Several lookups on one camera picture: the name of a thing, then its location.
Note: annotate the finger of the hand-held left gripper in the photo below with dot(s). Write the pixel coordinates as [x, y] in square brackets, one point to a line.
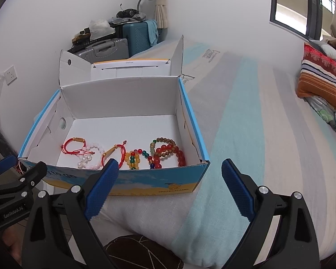
[4, 164]
[33, 173]

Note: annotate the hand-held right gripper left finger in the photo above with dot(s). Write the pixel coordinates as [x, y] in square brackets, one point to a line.
[100, 190]

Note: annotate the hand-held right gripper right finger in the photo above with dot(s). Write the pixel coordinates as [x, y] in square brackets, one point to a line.
[239, 190]

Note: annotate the blue and yellow cardboard box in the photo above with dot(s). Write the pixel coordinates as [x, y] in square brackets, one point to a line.
[123, 101]

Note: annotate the dark brown patterned cushion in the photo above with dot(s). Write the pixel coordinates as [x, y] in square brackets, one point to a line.
[128, 252]

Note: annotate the striped bedsheet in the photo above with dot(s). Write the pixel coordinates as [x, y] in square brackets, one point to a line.
[240, 117]

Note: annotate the floral blanket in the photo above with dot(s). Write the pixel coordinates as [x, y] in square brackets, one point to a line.
[330, 117]

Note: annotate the striped orange pillow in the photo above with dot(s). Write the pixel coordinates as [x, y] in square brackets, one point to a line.
[322, 84]

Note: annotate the grey suitcase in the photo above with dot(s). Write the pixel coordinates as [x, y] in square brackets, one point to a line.
[106, 50]

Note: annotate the stack of small dark boxes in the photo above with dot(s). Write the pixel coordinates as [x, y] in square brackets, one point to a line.
[81, 36]

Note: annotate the blue suitcase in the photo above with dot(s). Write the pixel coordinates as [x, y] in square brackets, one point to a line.
[137, 36]

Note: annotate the white plastic bag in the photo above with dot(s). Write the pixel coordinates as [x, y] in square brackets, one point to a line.
[99, 28]

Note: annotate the light blue cloth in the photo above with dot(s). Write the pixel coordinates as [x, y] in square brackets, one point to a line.
[152, 32]

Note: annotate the black headset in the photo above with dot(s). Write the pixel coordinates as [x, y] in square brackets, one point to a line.
[128, 13]

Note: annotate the dark framed window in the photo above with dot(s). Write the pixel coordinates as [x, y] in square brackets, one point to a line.
[291, 5]

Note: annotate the beige curtain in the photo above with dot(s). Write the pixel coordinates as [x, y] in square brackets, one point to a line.
[159, 5]

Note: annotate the white wall socket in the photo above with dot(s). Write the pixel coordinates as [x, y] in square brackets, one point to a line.
[10, 75]

